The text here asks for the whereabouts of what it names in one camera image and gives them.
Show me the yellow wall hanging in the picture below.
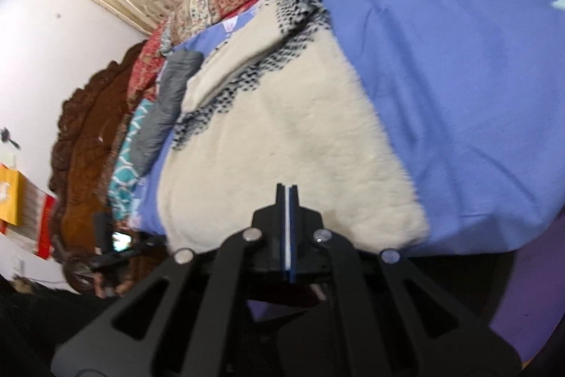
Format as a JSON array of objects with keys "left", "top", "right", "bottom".
[{"left": 0, "top": 164, "right": 24, "bottom": 226}]

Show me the grey puffer jacket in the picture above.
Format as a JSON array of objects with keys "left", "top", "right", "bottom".
[{"left": 131, "top": 48, "right": 205, "bottom": 175}]

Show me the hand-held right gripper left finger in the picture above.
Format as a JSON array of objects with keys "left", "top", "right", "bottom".
[{"left": 52, "top": 183, "right": 289, "bottom": 377}]

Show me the black wall hook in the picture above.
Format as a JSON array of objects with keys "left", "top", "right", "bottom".
[{"left": 0, "top": 128, "right": 21, "bottom": 151}]

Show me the person's left hand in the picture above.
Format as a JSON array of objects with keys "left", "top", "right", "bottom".
[{"left": 71, "top": 259, "right": 135, "bottom": 299}]

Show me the red white wall hanging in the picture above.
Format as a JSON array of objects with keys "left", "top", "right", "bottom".
[{"left": 24, "top": 183, "right": 60, "bottom": 259}]

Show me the blue printed bedsheet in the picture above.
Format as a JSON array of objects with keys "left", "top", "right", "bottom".
[{"left": 131, "top": 0, "right": 565, "bottom": 259}]

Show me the white spotted fleece garment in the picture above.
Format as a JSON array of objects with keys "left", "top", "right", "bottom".
[{"left": 156, "top": 0, "right": 432, "bottom": 255}]

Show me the purple mat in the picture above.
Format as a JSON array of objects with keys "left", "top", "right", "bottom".
[{"left": 489, "top": 207, "right": 565, "bottom": 362}]

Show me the carved wooden headboard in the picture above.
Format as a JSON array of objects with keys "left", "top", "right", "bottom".
[{"left": 47, "top": 41, "right": 171, "bottom": 296}]

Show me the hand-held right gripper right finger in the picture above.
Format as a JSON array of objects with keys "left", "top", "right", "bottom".
[{"left": 287, "top": 183, "right": 522, "bottom": 377}]

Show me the teal patterned pillow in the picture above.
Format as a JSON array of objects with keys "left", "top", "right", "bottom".
[{"left": 107, "top": 98, "right": 156, "bottom": 221}]

